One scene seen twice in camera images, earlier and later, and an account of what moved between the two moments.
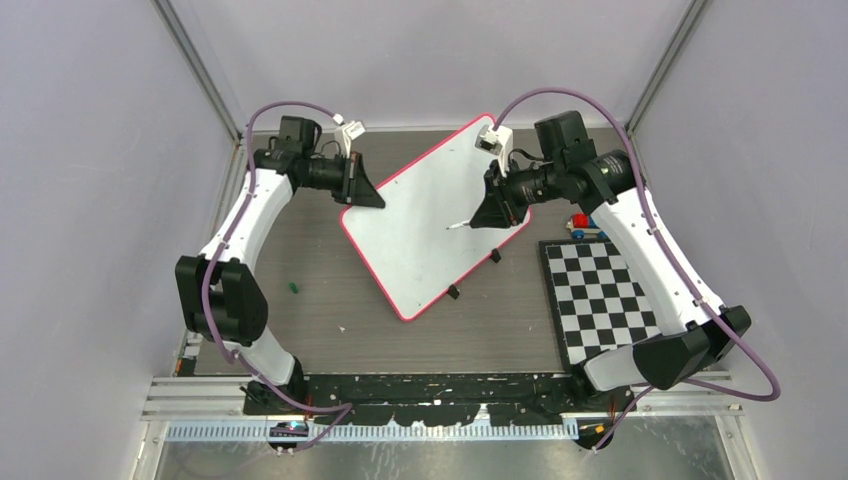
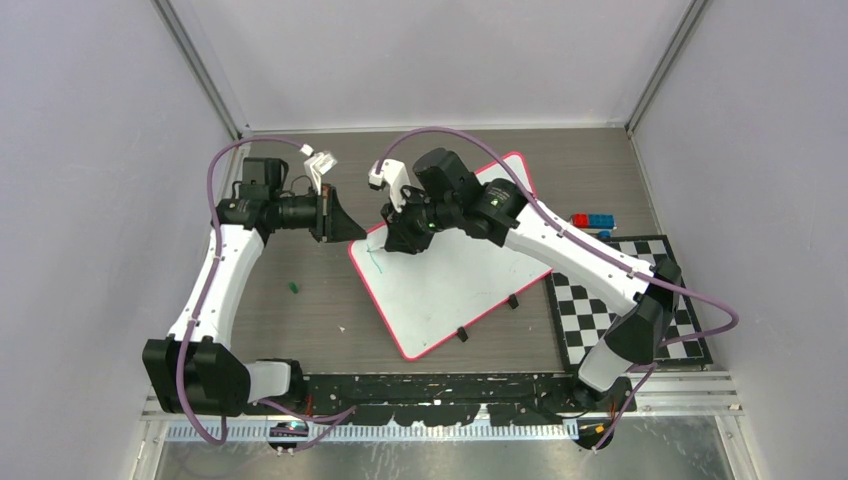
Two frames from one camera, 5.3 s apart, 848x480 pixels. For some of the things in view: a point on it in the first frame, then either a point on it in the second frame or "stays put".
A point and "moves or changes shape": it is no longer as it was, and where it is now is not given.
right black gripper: (500, 207) to (401, 236)
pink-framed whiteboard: (422, 265) moves or changes shape
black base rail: (428, 398) stays put
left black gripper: (357, 189) to (333, 223)
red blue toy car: (583, 225) stays put
